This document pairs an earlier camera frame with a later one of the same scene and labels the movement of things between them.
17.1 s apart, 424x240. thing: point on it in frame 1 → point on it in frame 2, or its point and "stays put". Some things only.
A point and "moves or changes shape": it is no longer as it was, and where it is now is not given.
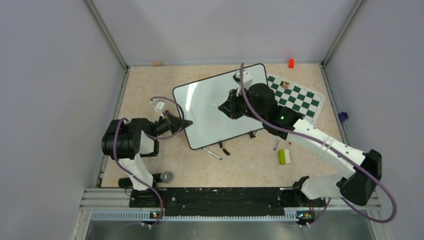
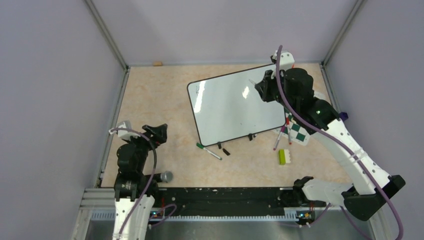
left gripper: x=176 y=124 → x=159 y=133
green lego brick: x=282 y=157 stays put
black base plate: x=226 y=201 stays put
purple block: x=343 y=116 stays put
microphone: x=166 y=177 stays put
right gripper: x=233 y=98 → x=264 y=86
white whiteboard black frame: x=201 y=100 moves or changes shape
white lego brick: x=287 y=158 stays put
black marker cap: x=226 y=152 stays put
